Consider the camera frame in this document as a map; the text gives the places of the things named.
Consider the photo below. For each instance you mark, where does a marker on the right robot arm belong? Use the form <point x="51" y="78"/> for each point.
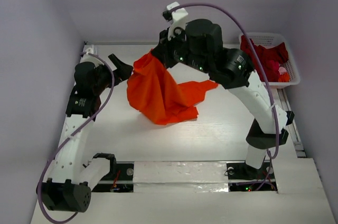
<point x="234" y="70"/>

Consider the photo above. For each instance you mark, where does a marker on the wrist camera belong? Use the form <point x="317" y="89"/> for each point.
<point x="176" y="17"/>
<point x="90" y="49"/>

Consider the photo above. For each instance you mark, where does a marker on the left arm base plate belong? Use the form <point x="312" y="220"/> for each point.
<point x="119" y="182"/>

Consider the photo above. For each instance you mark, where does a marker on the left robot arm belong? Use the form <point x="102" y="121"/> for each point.
<point x="67" y="182"/>

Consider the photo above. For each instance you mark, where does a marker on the dark red t shirt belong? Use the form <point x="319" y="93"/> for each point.
<point x="266" y="56"/>

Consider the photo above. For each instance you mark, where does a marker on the white plastic basket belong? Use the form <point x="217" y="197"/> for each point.
<point x="269" y="40"/>

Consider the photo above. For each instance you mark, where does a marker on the pink cloth in basket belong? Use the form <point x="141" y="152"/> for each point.
<point x="277" y="68"/>

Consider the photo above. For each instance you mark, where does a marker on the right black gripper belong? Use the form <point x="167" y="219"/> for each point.
<point x="160" y="53"/>

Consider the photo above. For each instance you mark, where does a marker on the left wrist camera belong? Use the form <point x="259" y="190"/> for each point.
<point x="90" y="49"/>

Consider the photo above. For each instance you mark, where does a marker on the small orange cloth in basket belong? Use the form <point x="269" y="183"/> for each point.
<point x="285" y="77"/>

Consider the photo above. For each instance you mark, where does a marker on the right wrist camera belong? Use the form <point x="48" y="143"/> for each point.
<point x="176" y="17"/>

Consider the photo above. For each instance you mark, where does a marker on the orange t shirt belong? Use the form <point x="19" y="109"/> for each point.
<point x="152" y="91"/>

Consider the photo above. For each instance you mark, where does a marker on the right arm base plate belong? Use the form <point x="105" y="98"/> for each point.
<point x="244" y="178"/>

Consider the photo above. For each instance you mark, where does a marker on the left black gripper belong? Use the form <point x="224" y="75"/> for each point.
<point x="123" y="71"/>

